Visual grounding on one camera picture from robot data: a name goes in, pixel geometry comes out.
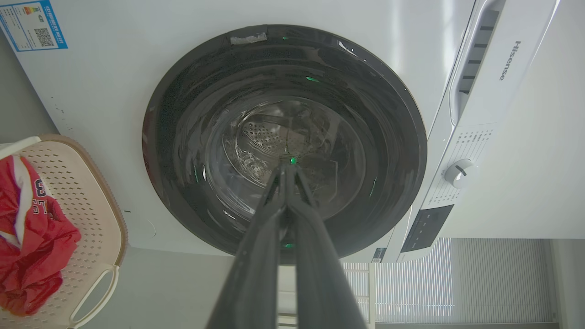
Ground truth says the beige perforated laundry basket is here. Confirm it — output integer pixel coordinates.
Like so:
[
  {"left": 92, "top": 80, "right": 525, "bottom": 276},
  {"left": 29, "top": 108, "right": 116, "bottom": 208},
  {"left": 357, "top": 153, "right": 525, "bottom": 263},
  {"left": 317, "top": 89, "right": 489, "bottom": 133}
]
[{"left": 0, "top": 134, "right": 129, "bottom": 329}]

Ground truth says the white Hisense washing machine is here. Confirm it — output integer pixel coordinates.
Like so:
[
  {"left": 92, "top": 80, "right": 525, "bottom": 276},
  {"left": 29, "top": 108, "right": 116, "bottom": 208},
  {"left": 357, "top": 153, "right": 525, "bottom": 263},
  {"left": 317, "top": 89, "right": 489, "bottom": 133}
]
[{"left": 0, "top": 0, "right": 561, "bottom": 264}]

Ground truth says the dark round washing machine door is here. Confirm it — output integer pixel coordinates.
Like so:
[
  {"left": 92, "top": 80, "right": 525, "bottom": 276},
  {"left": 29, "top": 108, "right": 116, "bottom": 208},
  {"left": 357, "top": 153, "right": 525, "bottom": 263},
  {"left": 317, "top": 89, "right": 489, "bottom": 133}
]
[{"left": 142, "top": 24, "right": 428, "bottom": 265}]

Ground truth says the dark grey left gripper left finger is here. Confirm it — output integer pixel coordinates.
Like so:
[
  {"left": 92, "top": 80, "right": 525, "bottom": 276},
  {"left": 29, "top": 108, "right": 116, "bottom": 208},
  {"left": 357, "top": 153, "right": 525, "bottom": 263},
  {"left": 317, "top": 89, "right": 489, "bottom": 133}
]
[{"left": 206, "top": 165, "right": 287, "bottom": 329}]

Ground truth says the white washing machine control knob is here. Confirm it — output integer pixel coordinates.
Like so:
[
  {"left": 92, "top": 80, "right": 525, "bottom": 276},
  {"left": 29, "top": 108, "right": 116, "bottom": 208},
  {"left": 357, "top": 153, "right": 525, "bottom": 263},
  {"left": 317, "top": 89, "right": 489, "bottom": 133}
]
[{"left": 444, "top": 159, "right": 479, "bottom": 189}]

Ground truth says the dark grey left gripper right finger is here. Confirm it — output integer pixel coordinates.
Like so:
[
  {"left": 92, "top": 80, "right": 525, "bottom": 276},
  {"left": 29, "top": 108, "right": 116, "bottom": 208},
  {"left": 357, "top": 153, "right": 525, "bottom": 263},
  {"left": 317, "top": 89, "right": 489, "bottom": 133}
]
[{"left": 286, "top": 165, "right": 367, "bottom": 329}]

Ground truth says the blue energy label sticker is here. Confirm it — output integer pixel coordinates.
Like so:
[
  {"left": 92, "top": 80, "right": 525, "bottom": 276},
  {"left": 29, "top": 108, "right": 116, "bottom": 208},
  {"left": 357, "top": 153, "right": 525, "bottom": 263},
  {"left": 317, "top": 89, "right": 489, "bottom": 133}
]
[{"left": 0, "top": 0, "right": 68, "bottom": 52}]

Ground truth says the piece of clear tape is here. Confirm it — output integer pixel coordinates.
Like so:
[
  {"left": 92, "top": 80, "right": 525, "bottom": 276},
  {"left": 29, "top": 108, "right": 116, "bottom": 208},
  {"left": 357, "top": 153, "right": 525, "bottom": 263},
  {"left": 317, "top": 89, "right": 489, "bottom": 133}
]
[{"left": 230, "top": 32, "right": 268, "bottom": 45}]

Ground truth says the red and white garment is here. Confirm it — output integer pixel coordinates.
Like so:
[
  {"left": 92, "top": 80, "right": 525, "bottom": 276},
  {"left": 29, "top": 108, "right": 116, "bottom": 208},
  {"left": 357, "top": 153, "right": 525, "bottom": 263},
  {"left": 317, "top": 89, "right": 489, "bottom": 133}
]
[{"left": 0, "top": 155, "right": 82, "bottom": 317}]

